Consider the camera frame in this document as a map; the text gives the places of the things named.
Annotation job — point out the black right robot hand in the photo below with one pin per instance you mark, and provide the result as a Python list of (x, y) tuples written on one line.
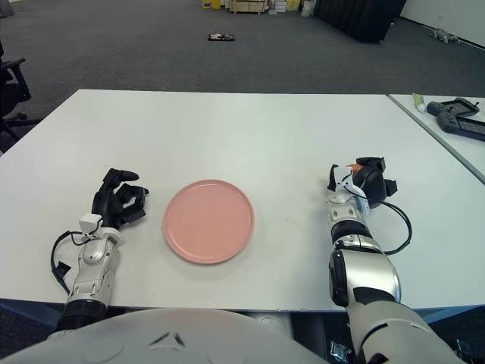
[(373, 186)]

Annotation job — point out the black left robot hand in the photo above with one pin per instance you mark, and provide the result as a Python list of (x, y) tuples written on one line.
[(102, 203)]

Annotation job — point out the red yellow apple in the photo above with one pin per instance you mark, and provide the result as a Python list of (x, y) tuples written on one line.
[(354, 167)]

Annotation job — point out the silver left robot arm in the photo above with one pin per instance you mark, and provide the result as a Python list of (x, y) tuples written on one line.
[(92, 256)]

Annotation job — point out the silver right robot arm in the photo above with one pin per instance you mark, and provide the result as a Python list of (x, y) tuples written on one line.
[(363, 273)]

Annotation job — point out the pink round plate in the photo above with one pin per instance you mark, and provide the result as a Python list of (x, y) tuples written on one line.
[(208, 221)]

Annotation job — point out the green white tube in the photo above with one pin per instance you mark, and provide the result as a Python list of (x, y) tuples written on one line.
[(418, 101)]

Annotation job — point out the black office chair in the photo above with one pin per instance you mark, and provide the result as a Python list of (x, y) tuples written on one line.
[(9, 95)]

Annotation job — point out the grey robot torso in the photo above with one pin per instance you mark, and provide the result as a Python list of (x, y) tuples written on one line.
[(151, 341)]

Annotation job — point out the grey toy robot dog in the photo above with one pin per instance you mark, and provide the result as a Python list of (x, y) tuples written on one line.
[(445, 35)]

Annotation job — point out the small shiny metal object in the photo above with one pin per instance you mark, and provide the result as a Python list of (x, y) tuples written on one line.
[(340, 349)]

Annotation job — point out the black partition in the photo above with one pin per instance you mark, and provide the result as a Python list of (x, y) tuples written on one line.
[(360, 17)]

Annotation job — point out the white bag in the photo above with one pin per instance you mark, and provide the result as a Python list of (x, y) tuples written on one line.
[(307, 8)]

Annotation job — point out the pale yellow box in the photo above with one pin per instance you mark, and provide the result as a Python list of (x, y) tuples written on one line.
[(293, 4)]

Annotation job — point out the white cardboard boxes stack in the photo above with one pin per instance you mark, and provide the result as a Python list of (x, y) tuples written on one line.
[(277, 7)]

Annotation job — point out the black tray on floor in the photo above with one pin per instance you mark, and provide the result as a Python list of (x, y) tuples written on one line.
[(221, 37)]

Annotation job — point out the wooden crate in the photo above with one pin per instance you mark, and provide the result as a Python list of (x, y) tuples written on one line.
[(246, 7)]

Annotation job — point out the yellow box with black print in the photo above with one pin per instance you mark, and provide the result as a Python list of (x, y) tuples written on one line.
[(209, 4)]

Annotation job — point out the black handheld controller with frame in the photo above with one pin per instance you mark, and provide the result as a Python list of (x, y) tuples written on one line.
[(435, 107)]

